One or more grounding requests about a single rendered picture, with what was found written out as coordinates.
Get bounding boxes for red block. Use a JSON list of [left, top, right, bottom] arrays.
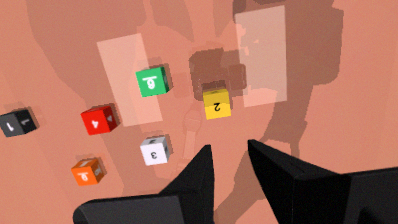
[[81, 106, 118, 136]]

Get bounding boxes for yellow block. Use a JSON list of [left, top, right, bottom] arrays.
[[203, 89, 231, 119]]

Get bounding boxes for green digit block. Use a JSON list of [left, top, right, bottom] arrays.
[[135, 66, 169, 97]]

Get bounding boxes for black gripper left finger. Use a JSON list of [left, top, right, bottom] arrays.
[[73, 144, 215, 224]]

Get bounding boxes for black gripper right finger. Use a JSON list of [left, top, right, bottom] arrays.
[[248, 139, 398, 224]]

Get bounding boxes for orange block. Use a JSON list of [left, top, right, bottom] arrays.
[[71, 159, 104, 186]]

